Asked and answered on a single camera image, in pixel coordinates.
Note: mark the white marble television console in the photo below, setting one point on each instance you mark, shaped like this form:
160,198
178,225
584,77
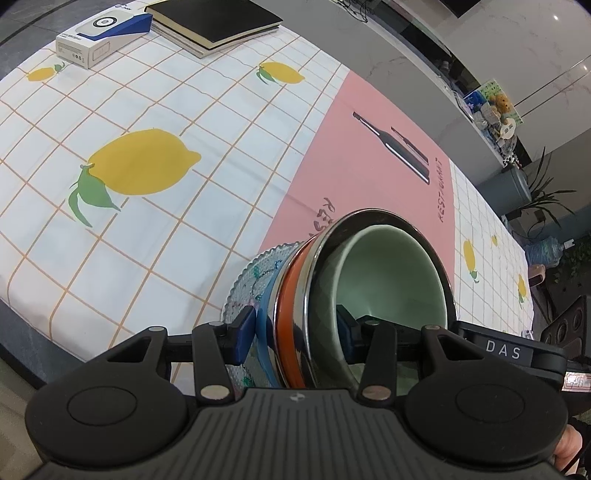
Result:
401,78

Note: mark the dark speaker cabinet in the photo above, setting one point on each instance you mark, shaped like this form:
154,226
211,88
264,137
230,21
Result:
570,327

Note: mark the white knitted basket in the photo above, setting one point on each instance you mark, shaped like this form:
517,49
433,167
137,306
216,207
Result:
487,117

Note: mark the green ceramic bowl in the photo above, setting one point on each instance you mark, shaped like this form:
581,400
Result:
392,277

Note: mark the brown teddy bear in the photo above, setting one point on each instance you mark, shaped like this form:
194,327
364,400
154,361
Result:
501,102

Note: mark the long leaf potted plant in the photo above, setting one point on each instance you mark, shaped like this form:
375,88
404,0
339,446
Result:
545,194

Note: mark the blue water bottle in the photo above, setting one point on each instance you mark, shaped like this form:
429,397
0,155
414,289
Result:
547,251

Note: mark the small pink heater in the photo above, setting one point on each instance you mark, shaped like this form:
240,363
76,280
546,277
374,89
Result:
537,274

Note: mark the textured clear glass plate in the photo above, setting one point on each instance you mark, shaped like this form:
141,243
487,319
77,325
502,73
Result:
240,295

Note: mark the round white hand fan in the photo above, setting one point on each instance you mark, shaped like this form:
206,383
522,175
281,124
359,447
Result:
509,129

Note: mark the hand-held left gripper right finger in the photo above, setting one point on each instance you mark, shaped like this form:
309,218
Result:
346,339

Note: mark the steel bowl with blue outside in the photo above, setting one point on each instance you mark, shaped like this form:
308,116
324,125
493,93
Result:
267,332

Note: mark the steel bowl with orange outside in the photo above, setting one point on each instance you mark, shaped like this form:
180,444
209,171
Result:
291,300

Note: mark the person's right hand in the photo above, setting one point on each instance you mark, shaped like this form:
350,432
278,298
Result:
568,447

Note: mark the grey trash can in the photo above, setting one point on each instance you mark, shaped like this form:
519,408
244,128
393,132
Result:
505,191

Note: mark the bushy green plant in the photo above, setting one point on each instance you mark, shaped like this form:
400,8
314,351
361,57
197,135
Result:
575,265

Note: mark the cream book with black cover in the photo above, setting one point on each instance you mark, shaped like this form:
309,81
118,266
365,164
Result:
194,48

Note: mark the white and blue box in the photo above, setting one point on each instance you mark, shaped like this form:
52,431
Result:
101,37

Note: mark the black notebook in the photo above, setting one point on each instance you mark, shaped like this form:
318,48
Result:
212,18

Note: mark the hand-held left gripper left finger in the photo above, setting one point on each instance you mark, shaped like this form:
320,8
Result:
244,337

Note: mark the pink placemat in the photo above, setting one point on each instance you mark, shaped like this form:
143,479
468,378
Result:
369,161

